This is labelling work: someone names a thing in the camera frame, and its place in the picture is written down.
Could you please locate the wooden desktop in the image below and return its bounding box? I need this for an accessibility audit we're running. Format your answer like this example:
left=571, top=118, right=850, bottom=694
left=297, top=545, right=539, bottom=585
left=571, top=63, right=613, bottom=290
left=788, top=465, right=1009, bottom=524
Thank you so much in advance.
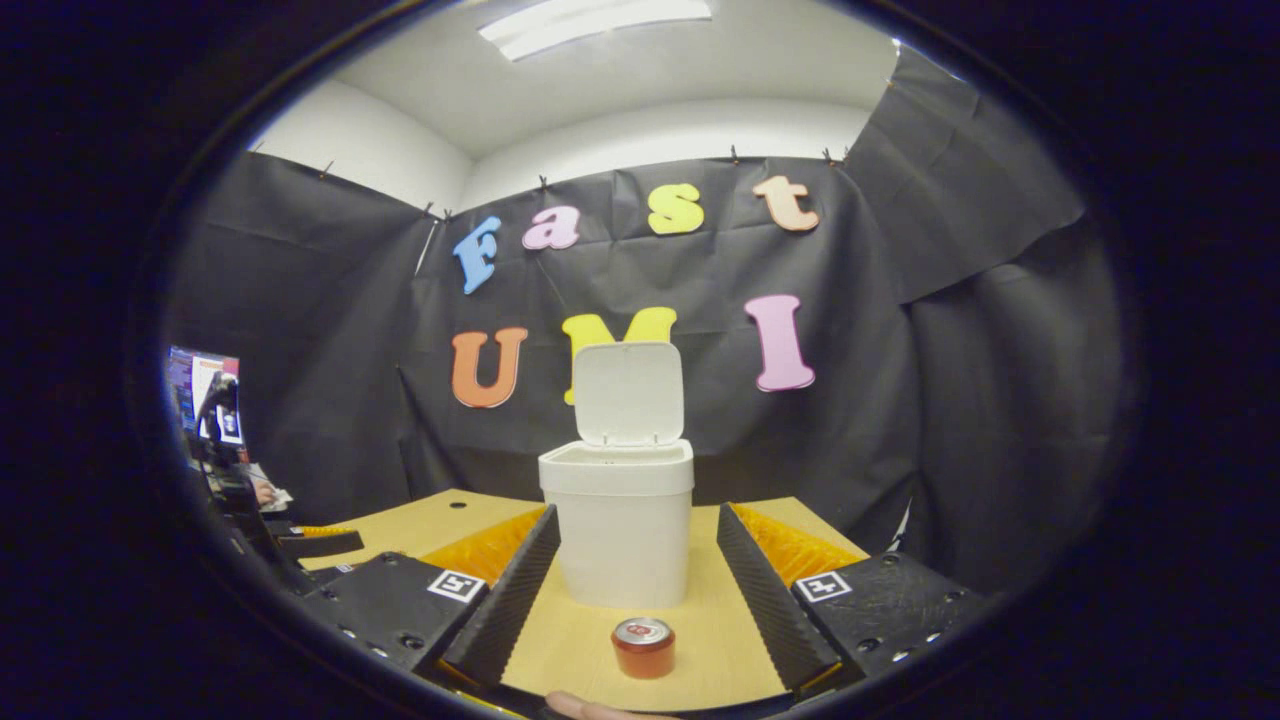
left=298, top=488, right=871, bottom=713

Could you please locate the computer monitor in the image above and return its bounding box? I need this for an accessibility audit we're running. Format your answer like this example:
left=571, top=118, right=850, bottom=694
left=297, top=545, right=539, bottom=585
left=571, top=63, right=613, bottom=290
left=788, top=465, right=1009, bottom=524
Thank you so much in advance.
left=166, top=345, right=244, bottom=448

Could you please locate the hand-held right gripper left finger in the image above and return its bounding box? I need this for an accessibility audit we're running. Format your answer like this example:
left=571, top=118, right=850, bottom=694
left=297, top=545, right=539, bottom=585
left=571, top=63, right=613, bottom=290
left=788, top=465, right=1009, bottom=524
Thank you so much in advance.
left=300, top=503, right=563, bottom=691

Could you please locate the black backdrop cloth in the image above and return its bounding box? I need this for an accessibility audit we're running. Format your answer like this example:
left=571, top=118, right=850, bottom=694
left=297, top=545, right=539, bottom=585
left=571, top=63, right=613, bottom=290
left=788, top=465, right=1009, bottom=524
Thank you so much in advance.
left=165, top=45, right=1126, bottom=601

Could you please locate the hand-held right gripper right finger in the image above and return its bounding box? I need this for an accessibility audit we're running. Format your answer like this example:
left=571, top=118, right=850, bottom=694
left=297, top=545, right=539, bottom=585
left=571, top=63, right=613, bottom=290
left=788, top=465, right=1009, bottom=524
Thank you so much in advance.
left=716, top=502, right=986, bottom=696

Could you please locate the red pop can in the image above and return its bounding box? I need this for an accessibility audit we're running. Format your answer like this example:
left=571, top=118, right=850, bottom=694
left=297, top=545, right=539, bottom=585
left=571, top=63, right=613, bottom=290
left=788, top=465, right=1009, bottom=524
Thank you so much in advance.
left=611, top=617, right=677, bottom=681

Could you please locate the long ceiling light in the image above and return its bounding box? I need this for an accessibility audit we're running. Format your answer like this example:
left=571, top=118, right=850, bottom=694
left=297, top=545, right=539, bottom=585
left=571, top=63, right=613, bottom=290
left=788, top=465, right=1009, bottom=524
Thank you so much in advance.
left=478, top=0, right=713, bottom=63

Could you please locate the white desktop garbage bin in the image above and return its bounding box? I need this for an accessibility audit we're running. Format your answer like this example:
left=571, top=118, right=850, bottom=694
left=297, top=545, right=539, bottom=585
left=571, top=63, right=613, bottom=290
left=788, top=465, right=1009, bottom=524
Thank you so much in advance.
left=538, top=341, right=696, bottom=609

